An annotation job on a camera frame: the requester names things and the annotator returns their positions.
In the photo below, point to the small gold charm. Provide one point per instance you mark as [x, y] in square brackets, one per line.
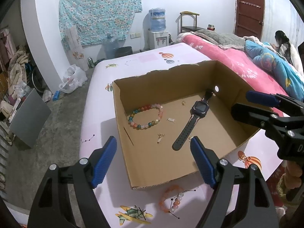
[160, 136]

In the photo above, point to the white plastic bag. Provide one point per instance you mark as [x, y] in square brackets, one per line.
[73, 78]

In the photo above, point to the blue patterned blanket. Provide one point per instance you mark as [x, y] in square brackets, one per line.
[266, 58]

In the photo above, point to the blue water jug on dispenser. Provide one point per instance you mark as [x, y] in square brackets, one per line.
[157, 20]

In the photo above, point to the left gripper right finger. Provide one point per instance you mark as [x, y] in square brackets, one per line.
[240, 196]

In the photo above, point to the grey metal cabinet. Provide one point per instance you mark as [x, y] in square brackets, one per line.
[29, 120]

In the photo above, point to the black pink smartwatch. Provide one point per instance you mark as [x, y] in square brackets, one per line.
[198, 111]

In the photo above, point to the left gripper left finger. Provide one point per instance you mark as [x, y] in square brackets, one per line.
[52, 207]

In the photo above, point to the wooden chair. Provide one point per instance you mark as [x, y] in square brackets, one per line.
[188, 21]

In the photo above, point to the black trash bin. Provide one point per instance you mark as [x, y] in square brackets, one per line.
[123, 51]

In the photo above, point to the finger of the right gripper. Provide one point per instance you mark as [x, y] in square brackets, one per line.
[281, 102]
[282, 130]

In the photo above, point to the brown cardboard box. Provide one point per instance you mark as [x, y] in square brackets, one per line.
[144, 103]

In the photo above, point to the dark red door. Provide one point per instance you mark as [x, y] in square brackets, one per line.
[249, 18]

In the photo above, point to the pile of clothes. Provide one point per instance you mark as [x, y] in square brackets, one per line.
[13, 70]

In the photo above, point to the white water dispenser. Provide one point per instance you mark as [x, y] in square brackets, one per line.
[158, 39]

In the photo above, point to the teal floral wall cloth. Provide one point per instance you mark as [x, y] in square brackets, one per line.
[95, 19]

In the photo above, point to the pink floral quilt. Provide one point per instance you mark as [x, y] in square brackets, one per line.
[234, 57]

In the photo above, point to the person with black hair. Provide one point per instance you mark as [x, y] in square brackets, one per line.
[288, 50]

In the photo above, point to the empty water jug on floor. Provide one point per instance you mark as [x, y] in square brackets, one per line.
[110, 45]

